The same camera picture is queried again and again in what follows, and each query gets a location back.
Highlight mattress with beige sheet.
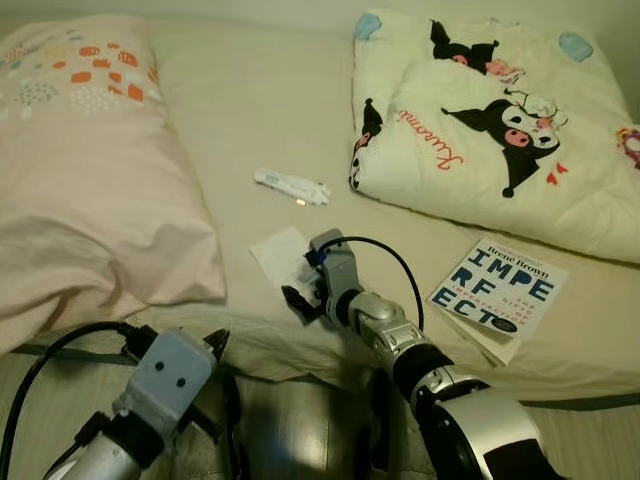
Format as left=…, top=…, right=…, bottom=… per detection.
left=0, top=10, right=640, bottom=403

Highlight cream cartoon print quilt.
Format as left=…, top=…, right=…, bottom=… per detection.
left=349, top=9, right=640, bottom=264

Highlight pink dotted pillow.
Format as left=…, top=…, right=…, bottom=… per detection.
left=0, top=14, right=227, bottom=353

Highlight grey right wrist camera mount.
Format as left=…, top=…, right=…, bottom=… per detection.
left=310, top=229, right=361, bottom=311

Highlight white book blue letters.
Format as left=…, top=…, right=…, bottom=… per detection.
left=427, top=237, right=569, bottom=366

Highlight white paper tissue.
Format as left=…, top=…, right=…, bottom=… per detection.
left=249, top=227, right=319, bottom=293

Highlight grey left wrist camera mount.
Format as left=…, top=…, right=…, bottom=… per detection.
left=115, top=330, right=216, bottom=441

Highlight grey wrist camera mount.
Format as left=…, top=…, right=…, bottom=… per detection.
left=115, top=330, right=216, bottom=441
left=310, top=229, right=361, bottom=311

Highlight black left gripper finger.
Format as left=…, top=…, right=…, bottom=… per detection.
left=203, top=328, right=232, bottom=377

